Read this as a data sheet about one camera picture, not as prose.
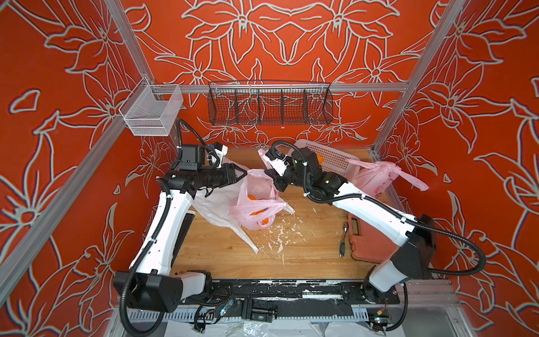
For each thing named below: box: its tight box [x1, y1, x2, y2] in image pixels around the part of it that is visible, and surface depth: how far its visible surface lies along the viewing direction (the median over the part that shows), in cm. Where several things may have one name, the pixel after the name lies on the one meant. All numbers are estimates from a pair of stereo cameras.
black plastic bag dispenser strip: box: [170, 212, 196, 269], surface depth 89 cm
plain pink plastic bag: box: [229, 148, 295, 231], surface depth 71 cm
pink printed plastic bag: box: [348, 159, 430, 198], surface depth 88 cm
